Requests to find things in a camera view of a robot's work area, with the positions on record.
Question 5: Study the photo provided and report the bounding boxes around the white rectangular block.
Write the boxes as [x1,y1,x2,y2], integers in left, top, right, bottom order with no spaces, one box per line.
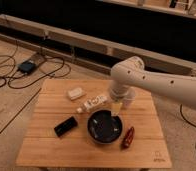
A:
[67,87,85,100]

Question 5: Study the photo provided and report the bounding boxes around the black rectangular box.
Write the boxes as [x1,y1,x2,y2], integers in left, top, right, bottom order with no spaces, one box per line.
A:
[54,117,78,137]

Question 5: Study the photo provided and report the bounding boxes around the blue power box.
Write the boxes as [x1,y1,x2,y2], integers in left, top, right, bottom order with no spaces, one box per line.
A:
[18,61,36,74]

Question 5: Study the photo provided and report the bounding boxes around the white plastic bottle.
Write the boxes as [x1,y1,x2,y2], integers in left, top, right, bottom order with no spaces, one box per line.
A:
[77,95,108,113]

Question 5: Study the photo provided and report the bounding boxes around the wooden table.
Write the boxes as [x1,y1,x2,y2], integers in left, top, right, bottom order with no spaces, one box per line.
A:
[16,79,172,168]

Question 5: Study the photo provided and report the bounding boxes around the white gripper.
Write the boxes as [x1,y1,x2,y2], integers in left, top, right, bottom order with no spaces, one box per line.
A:
[109,86,129,116]

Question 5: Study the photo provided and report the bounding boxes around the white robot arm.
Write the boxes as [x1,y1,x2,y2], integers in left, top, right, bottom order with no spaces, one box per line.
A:
[109,56,196,110]

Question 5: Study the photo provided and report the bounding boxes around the dark ceramic bowl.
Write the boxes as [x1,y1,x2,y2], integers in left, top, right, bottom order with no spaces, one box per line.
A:
[87,110,123,144]

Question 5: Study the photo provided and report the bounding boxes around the white paper cup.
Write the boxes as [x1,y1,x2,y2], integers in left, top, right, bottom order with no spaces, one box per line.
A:
[122,88,136,109]

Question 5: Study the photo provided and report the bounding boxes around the red-brown oblong object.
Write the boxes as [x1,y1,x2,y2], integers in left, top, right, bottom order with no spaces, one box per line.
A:
[121,127,135,148]

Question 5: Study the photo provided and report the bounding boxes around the black cable at right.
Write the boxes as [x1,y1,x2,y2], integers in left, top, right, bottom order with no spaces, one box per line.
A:
[179,104,196,165]

